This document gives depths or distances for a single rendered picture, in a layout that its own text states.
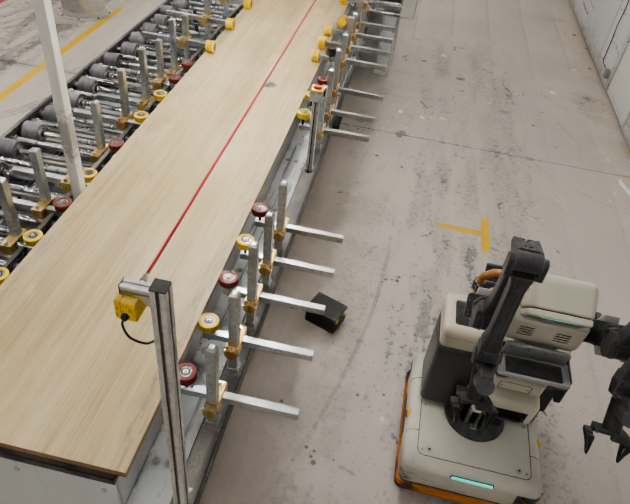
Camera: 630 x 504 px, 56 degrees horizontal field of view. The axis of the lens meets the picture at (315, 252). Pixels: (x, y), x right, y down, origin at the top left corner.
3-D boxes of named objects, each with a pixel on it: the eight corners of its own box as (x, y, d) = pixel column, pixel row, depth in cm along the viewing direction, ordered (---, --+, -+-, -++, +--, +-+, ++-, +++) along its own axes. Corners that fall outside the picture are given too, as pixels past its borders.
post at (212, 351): (219, 426, 223) (218, 343, 192) (216, 434, 221) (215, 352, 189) (210, 424, 224) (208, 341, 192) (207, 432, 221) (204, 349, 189)
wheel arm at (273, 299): (324, 311, 251) (325, 304, 248) (323, 317, 248) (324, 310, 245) (225, 290, 254) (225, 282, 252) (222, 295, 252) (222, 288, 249)
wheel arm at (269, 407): (298, 413, 215) (299, 407, 212) (296, 421, 212) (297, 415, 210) (183, 387, 218) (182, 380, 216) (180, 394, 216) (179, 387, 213)
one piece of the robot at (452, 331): (416, 373, 311) (457, 254, 256) (521, 397, 306) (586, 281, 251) (411, 428, 286) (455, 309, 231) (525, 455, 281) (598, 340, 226)
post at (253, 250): (255, 325, 259) (259, 241, 228) (253, 331, 256) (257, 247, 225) (247, 323, 259) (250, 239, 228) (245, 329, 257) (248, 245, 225)
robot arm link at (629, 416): (641, 380, 185) (612, 373, 186) (657, 394, 173) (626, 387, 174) (629, 415, 187) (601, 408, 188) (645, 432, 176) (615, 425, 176)
